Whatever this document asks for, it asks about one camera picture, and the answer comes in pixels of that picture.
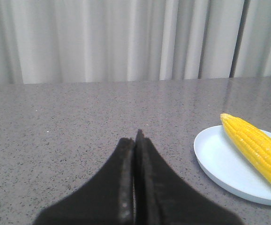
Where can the white pleated curtain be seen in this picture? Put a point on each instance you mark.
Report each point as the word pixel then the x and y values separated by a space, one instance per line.
pixel 46 41

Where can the yellow corn cob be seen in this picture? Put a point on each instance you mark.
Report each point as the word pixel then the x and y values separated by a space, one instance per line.
pixel 253 144

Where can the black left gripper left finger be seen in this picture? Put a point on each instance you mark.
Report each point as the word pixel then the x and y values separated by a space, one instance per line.
pixel 106 199

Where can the light blue round plate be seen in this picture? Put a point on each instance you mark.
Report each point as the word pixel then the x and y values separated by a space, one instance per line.
pixel 222 162

